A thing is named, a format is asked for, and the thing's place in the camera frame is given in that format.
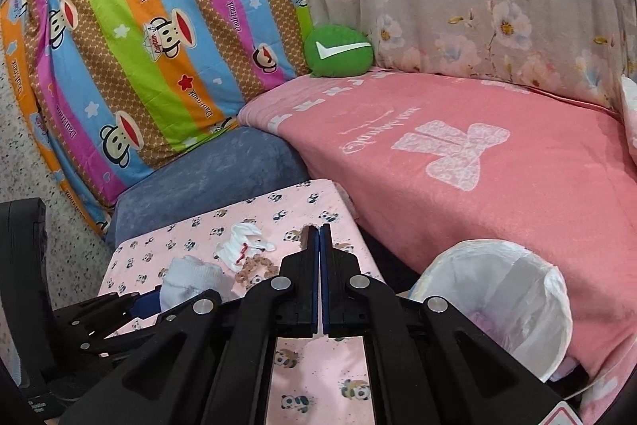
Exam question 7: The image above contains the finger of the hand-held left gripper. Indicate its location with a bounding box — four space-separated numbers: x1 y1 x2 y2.
51 290 161 331
74 314 172 358

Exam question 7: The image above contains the pink panda print cloth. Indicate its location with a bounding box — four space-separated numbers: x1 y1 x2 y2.
97 178 387 425

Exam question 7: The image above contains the pink blanket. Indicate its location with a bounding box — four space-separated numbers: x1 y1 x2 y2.
237 69 637 425

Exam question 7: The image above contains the green cushion white check mark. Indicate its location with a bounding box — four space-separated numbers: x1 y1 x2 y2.
304 25 375 78

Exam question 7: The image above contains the white cloth with red thread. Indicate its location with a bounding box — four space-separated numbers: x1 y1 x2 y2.
214 220 276 274

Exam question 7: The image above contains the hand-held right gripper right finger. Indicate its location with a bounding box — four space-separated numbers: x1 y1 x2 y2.
319 224 584 425

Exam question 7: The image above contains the beige dotted scrunchie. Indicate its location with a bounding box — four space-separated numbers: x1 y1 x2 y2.
233 255 277 290

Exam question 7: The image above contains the blue-grey sofa cushion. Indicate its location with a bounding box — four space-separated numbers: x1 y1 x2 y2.
104 126 313 253

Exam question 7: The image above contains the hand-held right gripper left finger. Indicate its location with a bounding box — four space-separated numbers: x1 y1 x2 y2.
59 225 319 425

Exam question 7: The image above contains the striped monkey print cloth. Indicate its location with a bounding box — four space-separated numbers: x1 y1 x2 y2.
0 0 315 237

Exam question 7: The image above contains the white sock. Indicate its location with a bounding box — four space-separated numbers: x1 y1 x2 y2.
158 255 226 314

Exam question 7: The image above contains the bin with white bag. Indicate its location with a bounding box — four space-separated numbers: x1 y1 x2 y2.
398 238 574 384

